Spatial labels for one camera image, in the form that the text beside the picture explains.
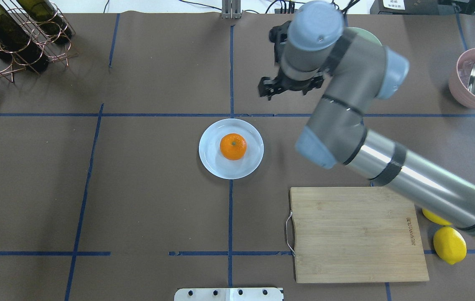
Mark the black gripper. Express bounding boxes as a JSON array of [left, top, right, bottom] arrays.
[[258, 23, 325, 101]]

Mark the orange fruit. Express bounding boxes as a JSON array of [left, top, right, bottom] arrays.
[[219, 133, 247, 161]]

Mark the light blue plate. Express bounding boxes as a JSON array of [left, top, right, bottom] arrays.
[[198, 118, 264, 179]]

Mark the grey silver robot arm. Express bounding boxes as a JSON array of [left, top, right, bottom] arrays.
[[258, 1, 475, 239]]

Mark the light green plate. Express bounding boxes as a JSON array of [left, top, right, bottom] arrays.
[[348, 27, 382, 46]]

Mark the black power strip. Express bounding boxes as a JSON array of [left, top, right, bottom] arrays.
[[272, 0, 297, 15]]

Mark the black device with label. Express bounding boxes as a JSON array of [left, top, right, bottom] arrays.
[[369, 0, 455, 15]]

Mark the wooden cutting board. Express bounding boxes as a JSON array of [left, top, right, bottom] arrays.
[[290, 186, 429, 284]]

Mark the pink bowl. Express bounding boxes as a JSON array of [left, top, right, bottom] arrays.
[[449, 48, 475, 110]]

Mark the upper yellow lemon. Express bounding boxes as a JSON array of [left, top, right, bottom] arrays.
[[422, 208, 452, 226]]

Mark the yellow lemon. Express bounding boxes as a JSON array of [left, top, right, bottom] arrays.
[[432, 226, 467, 265], [422, 208, 452, 226]]

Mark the lower yellow lemon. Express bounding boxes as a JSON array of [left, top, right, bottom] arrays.
[[432, 226, 467, 265]]

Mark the dark green wine bottle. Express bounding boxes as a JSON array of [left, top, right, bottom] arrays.
[[0, 4, 49, 74]]

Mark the grey camera stand post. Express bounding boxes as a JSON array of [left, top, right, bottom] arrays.
[[221, 0, 243, 19]]

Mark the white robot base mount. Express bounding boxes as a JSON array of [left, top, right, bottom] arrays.
[[174, 287, 284, 301]]

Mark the copper wire wine rack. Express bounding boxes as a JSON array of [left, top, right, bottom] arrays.
[[0, 0, 79, 82]]

